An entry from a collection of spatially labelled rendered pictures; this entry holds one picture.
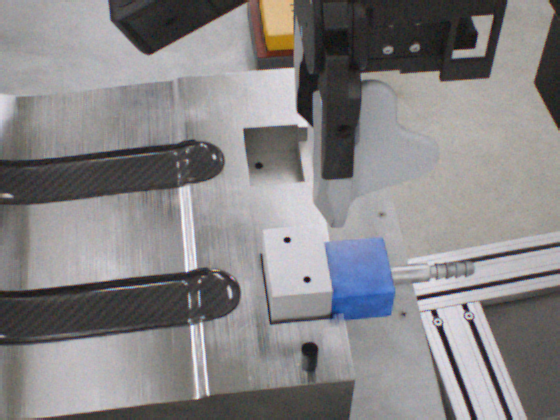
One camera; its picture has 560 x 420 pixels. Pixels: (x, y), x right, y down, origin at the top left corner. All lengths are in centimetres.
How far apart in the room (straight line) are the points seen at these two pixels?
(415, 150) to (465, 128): 148
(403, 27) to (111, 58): 49
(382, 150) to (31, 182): 31
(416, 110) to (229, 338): 140
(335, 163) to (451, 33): 8
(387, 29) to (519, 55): 169
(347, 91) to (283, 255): 20
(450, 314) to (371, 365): 72
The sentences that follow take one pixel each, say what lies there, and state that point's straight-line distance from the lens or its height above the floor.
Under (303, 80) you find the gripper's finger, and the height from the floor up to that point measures 104.
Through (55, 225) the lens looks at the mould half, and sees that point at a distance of 68.
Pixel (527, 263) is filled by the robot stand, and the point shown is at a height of 23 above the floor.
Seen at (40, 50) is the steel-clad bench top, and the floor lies 80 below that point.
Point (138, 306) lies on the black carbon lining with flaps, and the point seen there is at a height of 88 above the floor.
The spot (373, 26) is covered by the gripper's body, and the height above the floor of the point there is 113.
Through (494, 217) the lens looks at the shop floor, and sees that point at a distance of 184.
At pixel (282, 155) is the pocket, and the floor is 86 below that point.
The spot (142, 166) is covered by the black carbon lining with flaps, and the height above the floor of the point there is 88.
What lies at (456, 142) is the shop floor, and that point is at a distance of 194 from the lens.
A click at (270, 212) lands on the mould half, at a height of 89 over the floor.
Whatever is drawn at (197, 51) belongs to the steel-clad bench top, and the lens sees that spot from 90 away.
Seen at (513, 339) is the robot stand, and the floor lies 21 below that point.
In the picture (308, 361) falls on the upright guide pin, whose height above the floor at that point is 90.
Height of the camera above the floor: 142
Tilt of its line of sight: 52 degrees down
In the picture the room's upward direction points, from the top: 1 degrees clockwise
